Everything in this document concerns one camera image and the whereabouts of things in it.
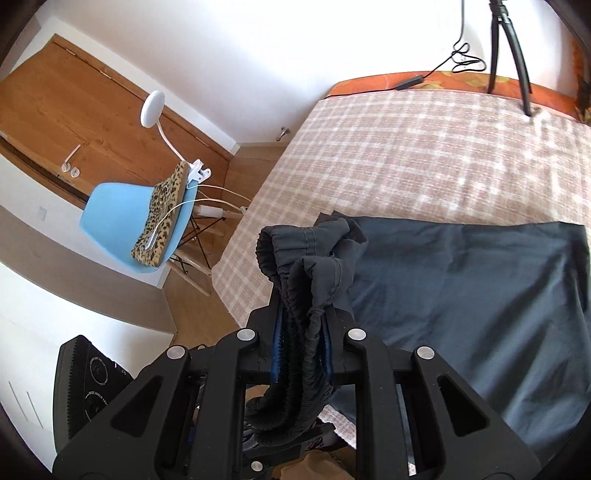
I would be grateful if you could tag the light blue chair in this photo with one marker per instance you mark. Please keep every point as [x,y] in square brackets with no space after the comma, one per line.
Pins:
[115,212]

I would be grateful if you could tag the metal door stopper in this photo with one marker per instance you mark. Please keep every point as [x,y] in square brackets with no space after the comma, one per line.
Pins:
[282,134]

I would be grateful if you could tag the dark grey pants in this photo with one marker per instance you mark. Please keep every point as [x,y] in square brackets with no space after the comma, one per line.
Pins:
[461,300]

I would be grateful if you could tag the white clamp lamp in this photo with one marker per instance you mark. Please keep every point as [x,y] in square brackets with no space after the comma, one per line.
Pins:
[152,108]

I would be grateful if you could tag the leopard print cushion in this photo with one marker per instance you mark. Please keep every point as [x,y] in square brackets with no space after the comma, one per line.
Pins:
[159,217]

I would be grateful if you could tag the wooden door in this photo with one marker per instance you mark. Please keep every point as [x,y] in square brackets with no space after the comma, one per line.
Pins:
[92,115]

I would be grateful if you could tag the beige checked tablecloth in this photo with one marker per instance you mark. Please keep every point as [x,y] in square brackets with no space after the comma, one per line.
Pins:
[415,152]

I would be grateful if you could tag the black tripod legs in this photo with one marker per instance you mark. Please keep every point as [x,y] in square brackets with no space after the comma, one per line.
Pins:
[517,46]

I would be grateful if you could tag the white cabinet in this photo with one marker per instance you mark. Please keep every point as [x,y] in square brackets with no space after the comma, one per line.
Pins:
[37,323]

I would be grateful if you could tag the white power adapter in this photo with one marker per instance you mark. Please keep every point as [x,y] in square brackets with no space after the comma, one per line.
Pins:
[210,211]

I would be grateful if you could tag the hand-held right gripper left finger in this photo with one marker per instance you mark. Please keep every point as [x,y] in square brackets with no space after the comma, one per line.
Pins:
[277,350]

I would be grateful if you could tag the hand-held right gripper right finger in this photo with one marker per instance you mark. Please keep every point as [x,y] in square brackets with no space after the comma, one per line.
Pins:
[327,355]

